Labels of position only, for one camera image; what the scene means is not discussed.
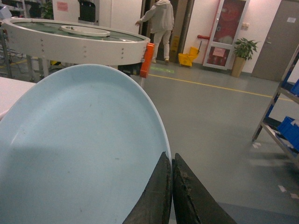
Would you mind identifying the yellow mop bucket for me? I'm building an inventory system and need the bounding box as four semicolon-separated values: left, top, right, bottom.
178;42;202;67

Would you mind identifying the white round conveyor table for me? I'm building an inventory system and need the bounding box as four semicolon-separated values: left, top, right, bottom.
2;18;150;77

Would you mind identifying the person in grey hoodie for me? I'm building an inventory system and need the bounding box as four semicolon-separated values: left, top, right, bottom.
135;0;174;63

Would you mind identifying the steel shelf rack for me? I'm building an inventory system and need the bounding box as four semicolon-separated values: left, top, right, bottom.
251;43;299;161

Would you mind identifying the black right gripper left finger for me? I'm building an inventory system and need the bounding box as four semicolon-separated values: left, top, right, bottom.
123;152;172;224

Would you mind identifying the blue bin on shelf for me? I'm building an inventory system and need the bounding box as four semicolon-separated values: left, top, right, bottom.
278;116;299;151

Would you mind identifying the light blue oval tray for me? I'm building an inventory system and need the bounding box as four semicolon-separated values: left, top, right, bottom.
0;64;171;224

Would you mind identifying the red fire hose cabinet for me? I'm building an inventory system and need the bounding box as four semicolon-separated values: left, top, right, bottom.
203;0;249;70

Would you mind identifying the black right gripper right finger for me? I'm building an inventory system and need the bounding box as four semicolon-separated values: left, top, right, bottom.
172;153;236;224

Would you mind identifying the yellow wet floor sign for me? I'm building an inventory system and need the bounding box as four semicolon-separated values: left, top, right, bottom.
170;35;180;52

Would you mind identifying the grey door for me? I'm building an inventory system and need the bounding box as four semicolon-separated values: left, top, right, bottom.
251;0;299;81

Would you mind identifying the orange box on conveyor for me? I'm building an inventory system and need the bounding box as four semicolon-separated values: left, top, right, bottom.
140;43;155;78

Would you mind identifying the potted green plant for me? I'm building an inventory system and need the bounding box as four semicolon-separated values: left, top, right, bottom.
231;37;258;77

